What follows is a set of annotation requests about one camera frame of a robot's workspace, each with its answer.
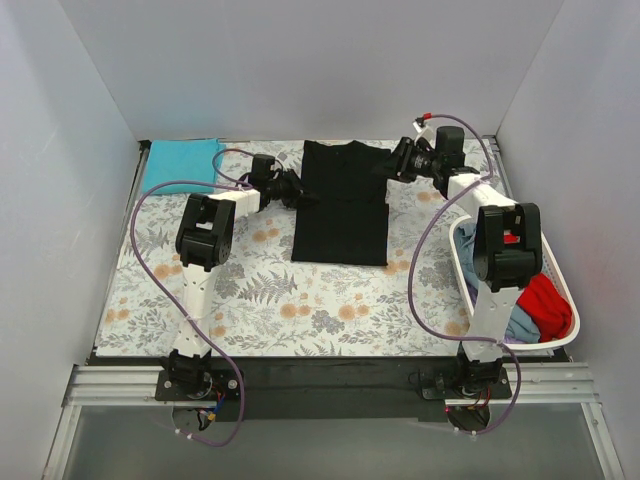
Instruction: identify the black t shirt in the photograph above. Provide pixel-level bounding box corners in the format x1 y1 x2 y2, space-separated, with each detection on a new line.
291 140 391 267

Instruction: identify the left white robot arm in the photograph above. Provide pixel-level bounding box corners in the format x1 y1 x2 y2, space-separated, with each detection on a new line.
165 154 319 400

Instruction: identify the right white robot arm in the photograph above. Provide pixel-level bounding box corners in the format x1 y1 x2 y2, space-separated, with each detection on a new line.
374 126 543 398

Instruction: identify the folded teal t shirt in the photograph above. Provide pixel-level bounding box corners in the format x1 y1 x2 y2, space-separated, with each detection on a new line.
142 139 226 193

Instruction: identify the floral tablecloth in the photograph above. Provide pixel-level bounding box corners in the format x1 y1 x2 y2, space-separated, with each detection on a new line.
94 138 516 358

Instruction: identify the white laundry basket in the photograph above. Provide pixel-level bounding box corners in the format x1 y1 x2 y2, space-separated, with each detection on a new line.
449 216 580 354

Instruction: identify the red t shirt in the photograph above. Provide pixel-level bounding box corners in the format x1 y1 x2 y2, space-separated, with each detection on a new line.
514 273 572 343

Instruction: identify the blue t shirt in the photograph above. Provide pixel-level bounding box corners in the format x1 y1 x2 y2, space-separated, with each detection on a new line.
453 222 541 344

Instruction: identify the lilac t shirt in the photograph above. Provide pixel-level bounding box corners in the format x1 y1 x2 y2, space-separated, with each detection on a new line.
504 335 525 344

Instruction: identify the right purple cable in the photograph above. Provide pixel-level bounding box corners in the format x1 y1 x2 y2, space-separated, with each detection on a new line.
407 113 522 439

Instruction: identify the purple cable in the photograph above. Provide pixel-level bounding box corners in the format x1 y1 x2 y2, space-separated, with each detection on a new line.
128 148 281 447
407 113 522 439

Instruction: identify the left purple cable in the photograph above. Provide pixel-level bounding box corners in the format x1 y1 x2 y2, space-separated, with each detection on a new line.
128 148 281 447

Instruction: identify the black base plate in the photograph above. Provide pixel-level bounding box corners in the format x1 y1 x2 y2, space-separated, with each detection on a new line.
154 355 516 425

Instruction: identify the aluminium frame rail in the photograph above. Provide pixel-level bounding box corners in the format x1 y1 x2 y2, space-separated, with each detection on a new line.
43 362 624 479

